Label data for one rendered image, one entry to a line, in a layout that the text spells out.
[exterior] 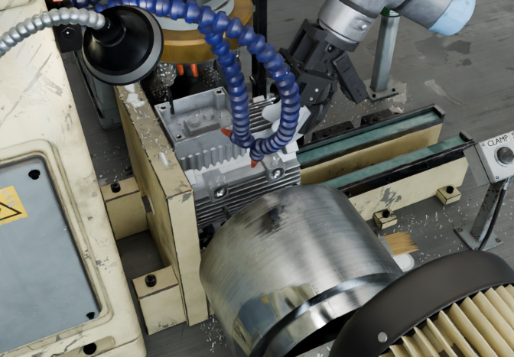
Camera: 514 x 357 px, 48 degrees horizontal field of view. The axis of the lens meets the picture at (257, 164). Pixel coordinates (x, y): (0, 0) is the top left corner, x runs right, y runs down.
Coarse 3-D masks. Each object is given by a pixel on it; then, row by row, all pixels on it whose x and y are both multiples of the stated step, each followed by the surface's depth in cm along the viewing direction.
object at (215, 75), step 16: (208, 64) 112; (240, 64) 116; (144, 80) 108; (160, 80) 109; (176, 80) 111; (192, 80) 113; (208, 80) 111; (224, 80) 116; (160, 96) 108; (176, 96) 114
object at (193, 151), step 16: (192, 96) 94; (208, 96) 96; (224, 96) 95; (160, 112) 91; (176, 112) 95; (192, 112) 96; (208, 112) 93; (224, 112) 96; (176, 128) 93; (192, 128) 91; (208, 128) 92; (176, 144) 87; (192, 144) 88; (208, 144) 90; (224, 144) 91; (192, 160) 90; (208, 160) 92
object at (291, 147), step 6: (258, 96) 103; (252, 102) 103; (288, 144) 95; (294, 144) 95; (282, 150) 96; (288, 150) 95; (294, 150) 95; (186, 174) 90; (192, 174) 90; (192, 180) 90
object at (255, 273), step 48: (288, 192) 77; (336, 192) 81; (240, 240) 74; (288, 240) 71; (336, 240) 71; (240, 288) 72; (288, 288) 67; (336, 288) 67; (240, 336) 71; (288, 336) 66; (336, 336) 68
